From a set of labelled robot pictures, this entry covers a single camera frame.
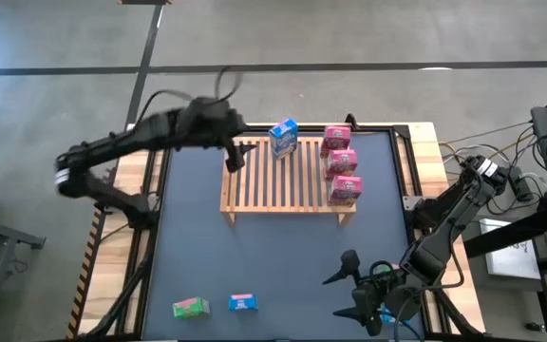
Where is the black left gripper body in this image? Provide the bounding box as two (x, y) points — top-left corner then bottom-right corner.
(178, 96), (251, 174)

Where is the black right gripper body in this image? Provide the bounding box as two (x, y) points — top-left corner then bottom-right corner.
(358, 259), (423, 323)

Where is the pink Raisin Bran cereal box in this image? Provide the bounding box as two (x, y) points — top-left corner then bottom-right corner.
(319, 124), (352, 160)
(328, 174), (364, 207)
(324, 148), (359, 181)

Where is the wooden slatted shelf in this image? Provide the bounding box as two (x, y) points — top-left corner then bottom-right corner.
(219, 136), (358, 228)

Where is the blue table mat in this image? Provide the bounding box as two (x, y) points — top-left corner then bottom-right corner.
(141, 130), (426, 341)

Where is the white sheet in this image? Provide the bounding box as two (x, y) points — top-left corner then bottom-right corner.
(479, 217), (543, 281)

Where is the black beam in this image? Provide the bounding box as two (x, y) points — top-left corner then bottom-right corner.
(462, 189), (547, 260)

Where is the black power adapter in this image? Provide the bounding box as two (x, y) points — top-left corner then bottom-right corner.
(508, 165), (537, 201)

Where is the black orange striped strip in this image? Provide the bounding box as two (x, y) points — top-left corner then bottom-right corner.
(66, 208), (106, 339)

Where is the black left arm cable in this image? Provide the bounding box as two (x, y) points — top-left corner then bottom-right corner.
(133, 66), (245, 125)

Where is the grey cable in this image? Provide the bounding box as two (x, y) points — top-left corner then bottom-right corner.
(437, 121), (535, 146)

